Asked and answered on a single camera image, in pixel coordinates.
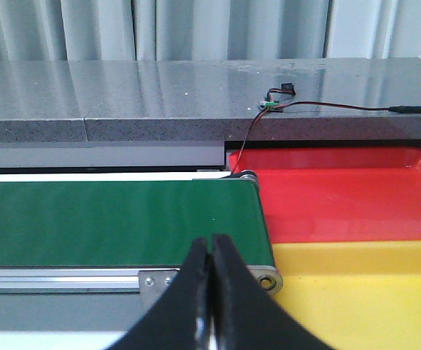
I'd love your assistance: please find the grey stone counter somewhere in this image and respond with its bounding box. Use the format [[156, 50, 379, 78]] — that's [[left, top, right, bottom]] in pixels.
[[0, 58, 421, 142]]

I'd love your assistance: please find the grey curtain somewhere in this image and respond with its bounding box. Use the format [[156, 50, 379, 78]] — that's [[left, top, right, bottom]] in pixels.
[[0, 1, 421, 61]]

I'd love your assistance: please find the aluminium conveyor frame rail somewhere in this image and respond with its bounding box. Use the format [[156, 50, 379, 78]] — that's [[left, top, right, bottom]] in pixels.
[[0, 265, 284, 311]]

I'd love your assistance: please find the small green circuit board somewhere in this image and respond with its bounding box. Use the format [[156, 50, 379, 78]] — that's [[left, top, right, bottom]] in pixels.
[[258, 99, 283, 112]]

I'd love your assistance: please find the red black wire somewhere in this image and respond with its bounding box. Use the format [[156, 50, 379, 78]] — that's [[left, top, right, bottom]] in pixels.
[[231, 100, 421, 176]]

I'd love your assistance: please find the green conveyor belt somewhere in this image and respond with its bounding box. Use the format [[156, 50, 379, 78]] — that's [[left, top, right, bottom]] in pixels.
[[0, 179, 274, 268]]

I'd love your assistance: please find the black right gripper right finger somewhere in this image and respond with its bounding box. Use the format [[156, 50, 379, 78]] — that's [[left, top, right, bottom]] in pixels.
[[212, 235, 331, 349]]

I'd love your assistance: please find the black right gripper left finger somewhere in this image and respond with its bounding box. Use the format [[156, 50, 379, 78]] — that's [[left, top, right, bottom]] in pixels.
[[109, 238, 209, 349]]

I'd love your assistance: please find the red plastic tray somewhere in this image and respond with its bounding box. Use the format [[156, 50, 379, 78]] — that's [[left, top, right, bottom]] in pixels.
[[229, 147, 421, 244]]

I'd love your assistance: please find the yellow plastic tray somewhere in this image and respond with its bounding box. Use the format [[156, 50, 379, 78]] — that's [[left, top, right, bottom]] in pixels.
[[273, 241, 421, 349]]

